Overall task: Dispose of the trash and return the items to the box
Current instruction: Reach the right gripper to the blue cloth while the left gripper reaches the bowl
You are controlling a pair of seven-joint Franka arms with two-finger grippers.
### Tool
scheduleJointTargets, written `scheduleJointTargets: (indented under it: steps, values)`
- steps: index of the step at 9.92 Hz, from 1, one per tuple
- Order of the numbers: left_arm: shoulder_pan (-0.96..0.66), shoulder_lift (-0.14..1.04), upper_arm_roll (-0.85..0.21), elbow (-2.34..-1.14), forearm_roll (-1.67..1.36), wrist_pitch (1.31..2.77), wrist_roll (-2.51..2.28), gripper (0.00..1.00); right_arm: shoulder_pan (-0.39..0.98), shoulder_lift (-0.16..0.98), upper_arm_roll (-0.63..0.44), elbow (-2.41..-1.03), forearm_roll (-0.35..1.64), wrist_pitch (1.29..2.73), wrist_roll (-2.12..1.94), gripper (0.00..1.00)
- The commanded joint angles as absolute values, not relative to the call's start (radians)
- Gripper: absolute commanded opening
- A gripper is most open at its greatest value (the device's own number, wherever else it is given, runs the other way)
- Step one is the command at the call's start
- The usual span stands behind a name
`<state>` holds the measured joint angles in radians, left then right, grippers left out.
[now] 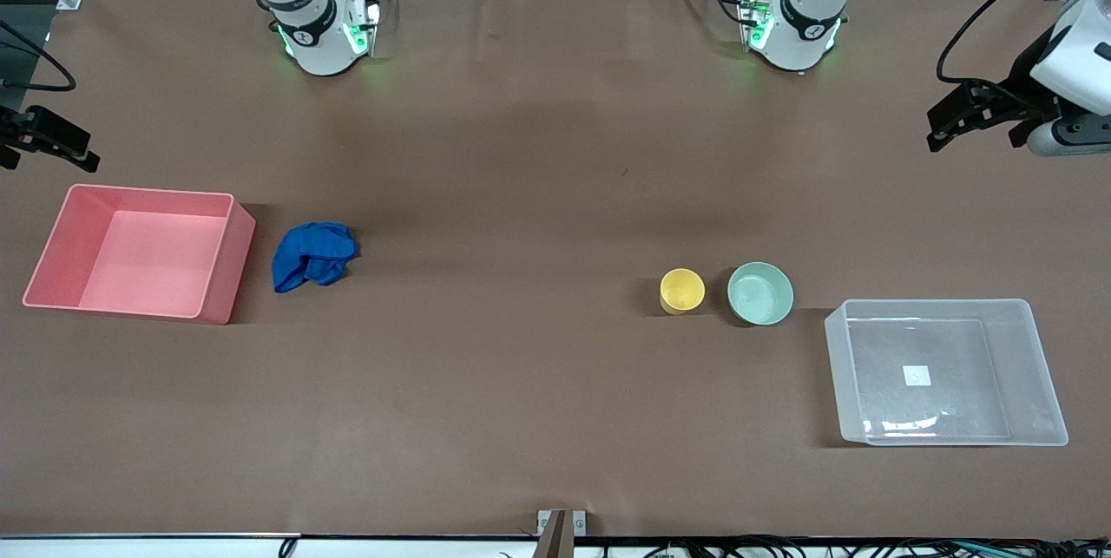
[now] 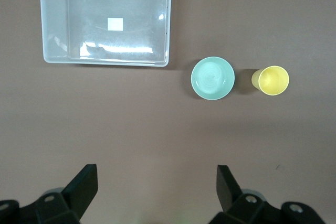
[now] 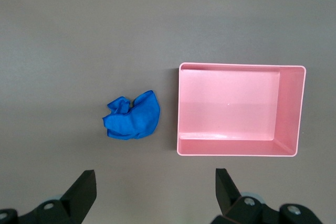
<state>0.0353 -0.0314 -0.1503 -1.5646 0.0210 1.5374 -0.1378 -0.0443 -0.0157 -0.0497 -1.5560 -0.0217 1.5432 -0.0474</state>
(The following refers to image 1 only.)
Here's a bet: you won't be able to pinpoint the mint green bowl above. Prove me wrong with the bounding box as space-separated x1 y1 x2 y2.
726 261 795 326

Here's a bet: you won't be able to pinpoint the yellow cup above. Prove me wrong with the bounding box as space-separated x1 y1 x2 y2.
659 268 706 316

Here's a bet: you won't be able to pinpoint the pink plastic box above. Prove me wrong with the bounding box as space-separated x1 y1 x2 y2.
22 184 257 325

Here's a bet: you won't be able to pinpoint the clear plastic box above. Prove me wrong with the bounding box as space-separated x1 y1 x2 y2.
824 299 1069 448

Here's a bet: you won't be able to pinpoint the crumpled blue cloth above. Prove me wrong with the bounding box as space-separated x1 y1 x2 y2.
272 221 359 294

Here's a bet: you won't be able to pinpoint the brown table cover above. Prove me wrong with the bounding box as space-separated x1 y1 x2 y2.
0 0 1111 540

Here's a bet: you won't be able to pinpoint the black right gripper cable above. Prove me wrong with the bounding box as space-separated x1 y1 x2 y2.
0 18 79 94

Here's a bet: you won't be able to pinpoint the tangled black cables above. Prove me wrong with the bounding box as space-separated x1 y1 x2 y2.
599 535 1111 558

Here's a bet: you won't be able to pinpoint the metal mounting bracket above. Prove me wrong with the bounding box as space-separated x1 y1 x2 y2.
536 509 588 558

